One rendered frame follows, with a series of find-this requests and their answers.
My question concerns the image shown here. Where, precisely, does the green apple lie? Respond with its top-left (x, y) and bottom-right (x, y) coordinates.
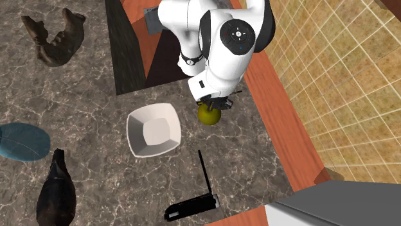
top-left (197, 103), bottom-right (222, 126)

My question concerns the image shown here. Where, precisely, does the white square bowl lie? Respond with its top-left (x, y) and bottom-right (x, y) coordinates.
top-left (126, 102), bottom-right (182, 158)

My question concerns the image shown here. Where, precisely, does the black router with antenna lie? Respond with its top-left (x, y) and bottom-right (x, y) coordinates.
top-left (163, 150), bottom-right (220, 223)

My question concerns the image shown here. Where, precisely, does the white grey appliance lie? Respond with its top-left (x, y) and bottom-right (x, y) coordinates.
top-left (264, 179), bottom-right (401, 226)

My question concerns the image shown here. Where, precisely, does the brown animal figure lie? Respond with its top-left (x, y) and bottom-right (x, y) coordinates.
top-left (20, 7), bottom-right (87, 67)

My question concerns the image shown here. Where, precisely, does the dark brown bird figure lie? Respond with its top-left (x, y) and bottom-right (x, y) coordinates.
top-left (35, 148), bottom-right (77, 226)

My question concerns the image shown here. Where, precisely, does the blue oval plate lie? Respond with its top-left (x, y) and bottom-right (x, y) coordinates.
top-left (0, 122), bottom-right (51, 162)

